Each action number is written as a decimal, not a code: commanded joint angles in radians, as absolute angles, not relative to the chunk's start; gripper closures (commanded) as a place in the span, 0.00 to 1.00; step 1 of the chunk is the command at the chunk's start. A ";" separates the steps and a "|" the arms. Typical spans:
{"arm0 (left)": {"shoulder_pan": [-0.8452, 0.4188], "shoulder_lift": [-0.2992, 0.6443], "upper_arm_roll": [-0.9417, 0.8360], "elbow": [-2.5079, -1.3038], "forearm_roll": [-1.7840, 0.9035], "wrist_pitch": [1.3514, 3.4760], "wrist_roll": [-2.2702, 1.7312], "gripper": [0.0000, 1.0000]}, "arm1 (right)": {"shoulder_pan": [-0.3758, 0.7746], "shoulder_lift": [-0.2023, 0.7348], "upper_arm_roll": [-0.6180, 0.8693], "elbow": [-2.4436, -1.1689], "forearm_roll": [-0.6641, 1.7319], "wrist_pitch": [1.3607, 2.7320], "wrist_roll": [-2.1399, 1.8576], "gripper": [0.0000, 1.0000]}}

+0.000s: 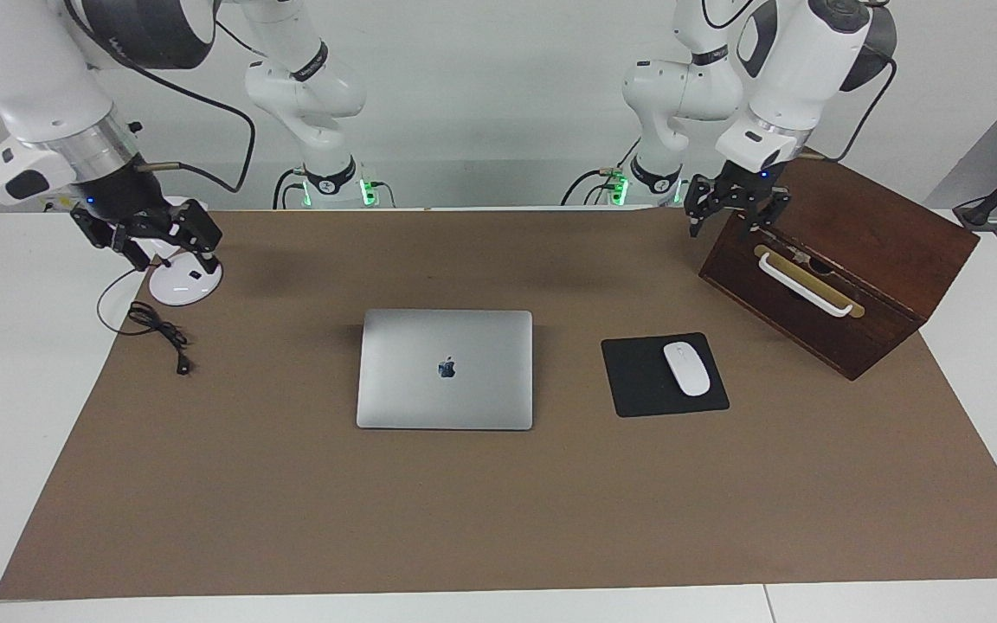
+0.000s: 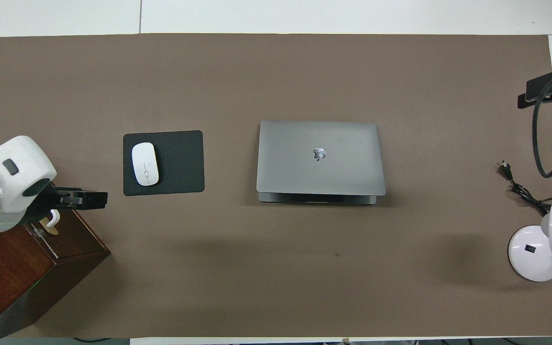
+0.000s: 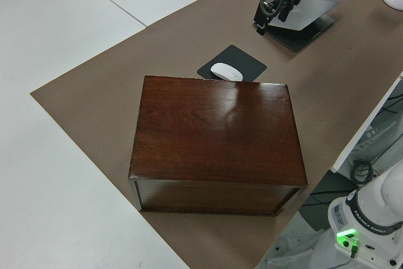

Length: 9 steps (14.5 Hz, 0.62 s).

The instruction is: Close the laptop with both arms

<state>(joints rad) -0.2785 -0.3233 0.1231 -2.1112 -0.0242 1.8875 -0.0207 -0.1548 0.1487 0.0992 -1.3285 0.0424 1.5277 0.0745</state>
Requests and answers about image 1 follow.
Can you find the white desk lamp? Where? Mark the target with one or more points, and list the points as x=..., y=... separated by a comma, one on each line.
x=183, y=285

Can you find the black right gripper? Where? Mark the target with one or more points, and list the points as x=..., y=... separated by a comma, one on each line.
x=122, y=197

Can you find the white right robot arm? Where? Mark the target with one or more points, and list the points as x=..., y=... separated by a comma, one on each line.
x=31, y=69

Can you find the white computer mouse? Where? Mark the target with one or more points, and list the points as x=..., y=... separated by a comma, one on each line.
x=687, y=368

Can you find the silver grey laptop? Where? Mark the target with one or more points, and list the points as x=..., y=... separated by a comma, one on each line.
x=464, y=398

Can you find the dark brown wooden box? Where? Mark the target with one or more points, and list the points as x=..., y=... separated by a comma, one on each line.
x=862, y=225

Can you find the brown table mat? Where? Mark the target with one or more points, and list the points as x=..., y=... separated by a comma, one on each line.
x=464, y=519

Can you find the black mouse pad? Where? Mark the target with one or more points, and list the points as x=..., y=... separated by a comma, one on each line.
x=637, y=381

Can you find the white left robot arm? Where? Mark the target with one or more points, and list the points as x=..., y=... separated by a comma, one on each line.
x=797, y=69

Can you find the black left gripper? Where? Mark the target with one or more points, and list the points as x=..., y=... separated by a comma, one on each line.
x=745, y=186

